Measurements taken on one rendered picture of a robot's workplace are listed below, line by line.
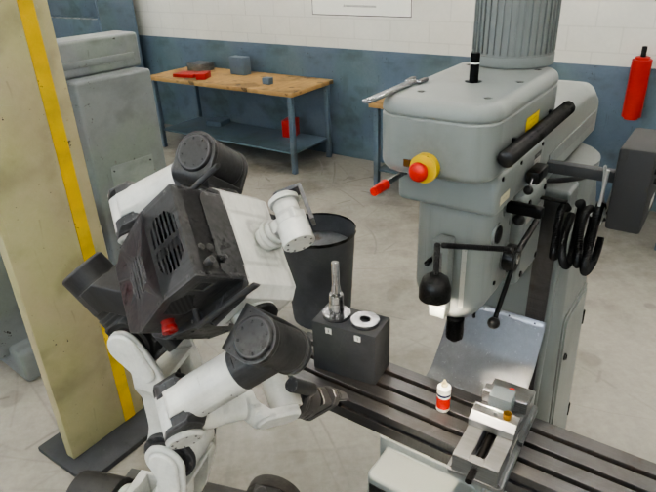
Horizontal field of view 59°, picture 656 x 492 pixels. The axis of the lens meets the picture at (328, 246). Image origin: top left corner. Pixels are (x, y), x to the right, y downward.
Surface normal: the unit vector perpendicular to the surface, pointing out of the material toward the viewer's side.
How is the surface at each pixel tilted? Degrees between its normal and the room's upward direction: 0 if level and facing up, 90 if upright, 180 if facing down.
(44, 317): 90
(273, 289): 85
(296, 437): 0
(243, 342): 47
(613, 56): 90
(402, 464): 0
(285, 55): 90
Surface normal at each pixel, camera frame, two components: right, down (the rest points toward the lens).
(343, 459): -0.04, -0.89
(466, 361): -0.43, -0.36
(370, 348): -0.46, 0.42
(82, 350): 0.82, 0.23
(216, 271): 0.70, -0.51
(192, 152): -0.36, -0.15
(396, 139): -0.64, 0.37
